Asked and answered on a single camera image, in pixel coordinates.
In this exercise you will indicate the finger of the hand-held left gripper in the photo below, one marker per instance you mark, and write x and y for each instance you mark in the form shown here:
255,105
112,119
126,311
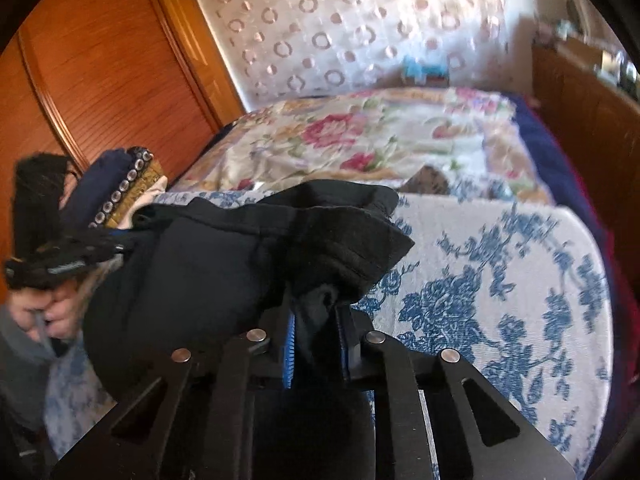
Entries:
105,252

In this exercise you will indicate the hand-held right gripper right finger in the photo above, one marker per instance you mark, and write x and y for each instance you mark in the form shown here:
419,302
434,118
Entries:
350,355

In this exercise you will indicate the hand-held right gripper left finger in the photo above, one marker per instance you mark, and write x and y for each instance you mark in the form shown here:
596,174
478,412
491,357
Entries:
288,355

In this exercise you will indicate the black t-shirt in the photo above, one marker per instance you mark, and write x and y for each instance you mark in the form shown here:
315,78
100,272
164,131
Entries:
210,270

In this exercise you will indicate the person's left forearm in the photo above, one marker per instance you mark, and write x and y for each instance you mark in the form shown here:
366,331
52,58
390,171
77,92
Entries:
22,360

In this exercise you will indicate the person's left hand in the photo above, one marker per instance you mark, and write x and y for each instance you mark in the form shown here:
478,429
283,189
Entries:
62,310

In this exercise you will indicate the folded navy garment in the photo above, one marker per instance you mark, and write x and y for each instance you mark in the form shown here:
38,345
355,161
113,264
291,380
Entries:
100,180

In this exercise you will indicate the folded gold patterned garment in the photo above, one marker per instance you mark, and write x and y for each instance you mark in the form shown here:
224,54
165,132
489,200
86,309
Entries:
130,185

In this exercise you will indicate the folded white garment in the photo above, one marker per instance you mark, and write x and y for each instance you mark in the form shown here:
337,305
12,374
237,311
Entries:
152,192

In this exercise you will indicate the blue floral bed sheet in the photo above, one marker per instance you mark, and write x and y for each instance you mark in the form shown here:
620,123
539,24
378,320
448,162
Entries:
500,285

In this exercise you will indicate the wooden slatted wardrobe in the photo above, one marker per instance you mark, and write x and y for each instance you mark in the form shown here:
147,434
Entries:
110,60

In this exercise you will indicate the brown speckled cloth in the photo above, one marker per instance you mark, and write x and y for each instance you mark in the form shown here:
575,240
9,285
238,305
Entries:
430,180

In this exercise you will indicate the pink floral quilt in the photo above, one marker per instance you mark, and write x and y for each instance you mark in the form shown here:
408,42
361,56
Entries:
350,130

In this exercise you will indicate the navy blanket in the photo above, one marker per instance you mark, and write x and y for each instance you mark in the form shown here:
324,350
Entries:
565,175

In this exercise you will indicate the blue tissue pack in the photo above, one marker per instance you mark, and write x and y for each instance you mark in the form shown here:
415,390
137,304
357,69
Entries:
425,70

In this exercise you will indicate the circle-patterned sheer curtain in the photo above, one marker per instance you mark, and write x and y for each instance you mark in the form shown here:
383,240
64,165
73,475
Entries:
350,25

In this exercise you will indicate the low wooden cabinet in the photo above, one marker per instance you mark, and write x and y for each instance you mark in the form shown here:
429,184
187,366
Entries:
590,125

